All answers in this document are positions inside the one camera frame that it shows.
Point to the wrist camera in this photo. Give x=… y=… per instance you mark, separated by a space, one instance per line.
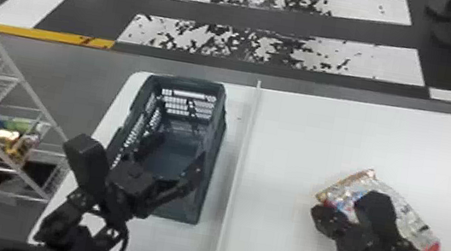
x=85 y=164
x=378 y=216

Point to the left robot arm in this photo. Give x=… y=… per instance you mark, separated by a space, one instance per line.
x=64 y=228

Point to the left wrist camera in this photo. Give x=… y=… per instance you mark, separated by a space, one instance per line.
x=85 y=164

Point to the blue basket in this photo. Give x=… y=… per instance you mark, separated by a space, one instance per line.
x=179 y=146

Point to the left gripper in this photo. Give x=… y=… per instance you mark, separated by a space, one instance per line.
x=135 y=187

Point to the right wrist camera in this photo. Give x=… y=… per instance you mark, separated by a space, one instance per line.
x=378 y=216

